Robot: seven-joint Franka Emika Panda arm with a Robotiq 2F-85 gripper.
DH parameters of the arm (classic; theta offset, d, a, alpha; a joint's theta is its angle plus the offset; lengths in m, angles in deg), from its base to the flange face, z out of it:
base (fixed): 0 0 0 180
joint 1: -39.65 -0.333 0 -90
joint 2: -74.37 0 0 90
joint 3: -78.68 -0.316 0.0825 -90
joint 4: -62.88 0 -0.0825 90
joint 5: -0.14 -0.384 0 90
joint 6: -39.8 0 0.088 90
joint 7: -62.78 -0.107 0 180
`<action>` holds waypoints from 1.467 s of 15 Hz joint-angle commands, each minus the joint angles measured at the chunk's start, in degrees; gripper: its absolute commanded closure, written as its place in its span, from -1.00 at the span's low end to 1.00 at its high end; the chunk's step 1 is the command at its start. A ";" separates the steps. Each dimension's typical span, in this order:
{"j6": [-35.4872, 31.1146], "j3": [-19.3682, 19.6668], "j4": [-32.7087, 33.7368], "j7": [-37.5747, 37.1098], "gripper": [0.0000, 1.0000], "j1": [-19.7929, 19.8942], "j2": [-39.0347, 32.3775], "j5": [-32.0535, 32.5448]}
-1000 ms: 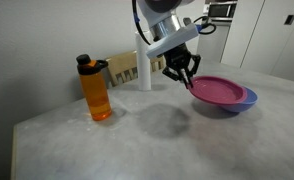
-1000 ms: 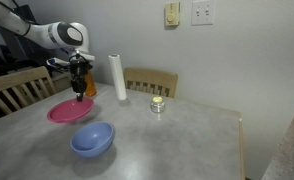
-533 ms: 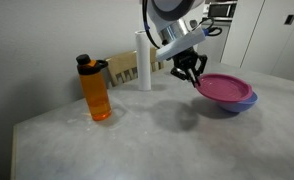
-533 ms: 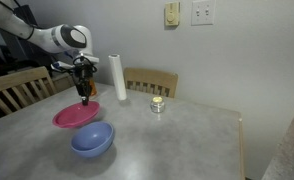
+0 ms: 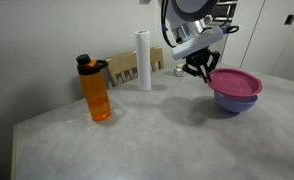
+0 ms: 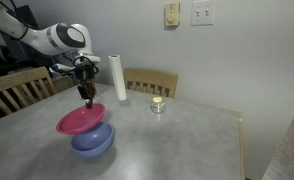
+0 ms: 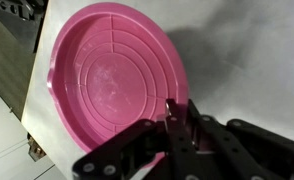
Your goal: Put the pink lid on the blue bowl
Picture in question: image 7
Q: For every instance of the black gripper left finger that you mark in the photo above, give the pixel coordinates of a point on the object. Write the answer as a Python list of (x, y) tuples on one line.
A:
[(137, 150)]

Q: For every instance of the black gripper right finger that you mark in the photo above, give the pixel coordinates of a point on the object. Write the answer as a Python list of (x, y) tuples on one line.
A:
[(253, 153)]

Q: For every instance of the pink plastic plate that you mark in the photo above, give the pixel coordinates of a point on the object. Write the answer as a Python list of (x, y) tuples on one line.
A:
[(120, 76)]

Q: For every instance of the white tall cabinet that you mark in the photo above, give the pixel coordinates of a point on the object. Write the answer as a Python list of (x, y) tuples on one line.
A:
[(3, 140)]

